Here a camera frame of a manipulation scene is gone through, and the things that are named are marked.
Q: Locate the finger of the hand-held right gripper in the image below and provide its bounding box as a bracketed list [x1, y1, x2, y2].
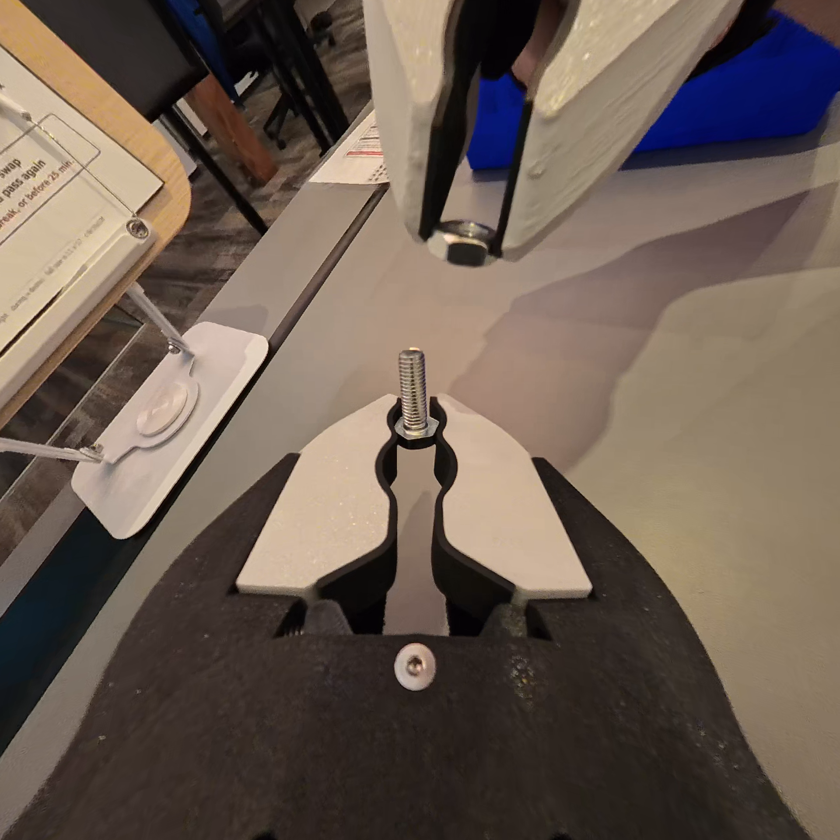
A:
[363, 0, 484, 242]
[497, 0, 749, 260]

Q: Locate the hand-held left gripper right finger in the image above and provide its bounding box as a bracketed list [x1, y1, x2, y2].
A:
[430, 394, 593, 621]

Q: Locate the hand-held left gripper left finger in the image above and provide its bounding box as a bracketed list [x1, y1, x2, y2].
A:
[235, 395, 400, 603]

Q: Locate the blue plastic bin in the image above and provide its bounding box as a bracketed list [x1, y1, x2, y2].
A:
[467, 12, 840, 173]

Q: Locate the short thin silver bolt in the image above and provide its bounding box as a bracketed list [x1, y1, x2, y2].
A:
[392, 346, 442, 451]

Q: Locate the small silver hex nut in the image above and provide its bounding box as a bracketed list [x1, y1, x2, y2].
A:
[425, 220, 498, 269]

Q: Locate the person's right hand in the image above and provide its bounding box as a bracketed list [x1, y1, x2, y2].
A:
[511, 47, 544, 91]

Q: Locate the laminated instruction sheet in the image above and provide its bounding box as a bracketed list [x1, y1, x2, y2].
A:
[310, 120, 390, 189]

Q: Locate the black office chair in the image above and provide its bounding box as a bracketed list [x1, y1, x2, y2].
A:
[262, 0, 350, 156]

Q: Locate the wood and white document stand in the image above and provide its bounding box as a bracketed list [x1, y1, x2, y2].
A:
[0, 0, 270, 541]

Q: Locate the blue jacket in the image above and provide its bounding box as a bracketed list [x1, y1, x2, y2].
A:
[164, 0, 242, 106]

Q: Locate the black framed display easel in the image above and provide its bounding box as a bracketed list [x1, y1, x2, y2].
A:
[20, 0, 270, 235]

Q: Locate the printed instruction poster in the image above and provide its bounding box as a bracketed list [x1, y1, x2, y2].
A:
[0, 45, 165, 355]

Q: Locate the brown wooden post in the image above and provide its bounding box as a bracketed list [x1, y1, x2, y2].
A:
[182, 71, 278, 186]

